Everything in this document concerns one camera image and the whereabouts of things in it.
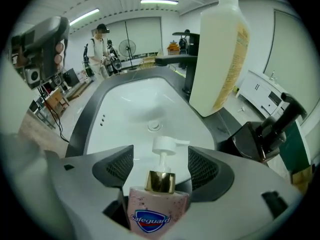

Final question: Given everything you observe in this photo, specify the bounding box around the person's left hand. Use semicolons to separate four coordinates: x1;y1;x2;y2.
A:
53;41;66;71

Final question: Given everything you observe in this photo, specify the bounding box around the black faucet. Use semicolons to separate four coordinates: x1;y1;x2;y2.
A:
154;32;201;101

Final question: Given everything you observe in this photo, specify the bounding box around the white cabinet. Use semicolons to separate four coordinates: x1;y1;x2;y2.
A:
238;69;291;115

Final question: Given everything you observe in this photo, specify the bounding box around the white sink basin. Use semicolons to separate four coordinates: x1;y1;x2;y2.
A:
86;76;216;160

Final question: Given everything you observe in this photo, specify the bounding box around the cream pump bottle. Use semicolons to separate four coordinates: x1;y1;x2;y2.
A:
188;0;251;118

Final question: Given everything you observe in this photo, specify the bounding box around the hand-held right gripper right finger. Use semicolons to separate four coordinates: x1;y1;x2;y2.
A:
174;145;305;240

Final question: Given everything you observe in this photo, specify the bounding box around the green board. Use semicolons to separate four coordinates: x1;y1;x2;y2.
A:
278;120;312;182

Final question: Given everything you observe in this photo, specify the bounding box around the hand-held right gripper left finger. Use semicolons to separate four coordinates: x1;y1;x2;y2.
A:
44;145;136;240

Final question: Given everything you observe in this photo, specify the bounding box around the long ceiling light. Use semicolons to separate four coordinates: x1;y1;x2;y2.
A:
139;0;180;6
69;7;100;27

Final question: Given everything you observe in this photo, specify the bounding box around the black standing fan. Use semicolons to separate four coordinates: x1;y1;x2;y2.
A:
118;39;137;71

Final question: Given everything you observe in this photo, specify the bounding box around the pink pump bottle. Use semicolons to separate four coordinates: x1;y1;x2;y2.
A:
127;135;191;235

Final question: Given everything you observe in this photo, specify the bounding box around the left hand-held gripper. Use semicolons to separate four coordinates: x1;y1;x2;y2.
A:
11;16;71;90

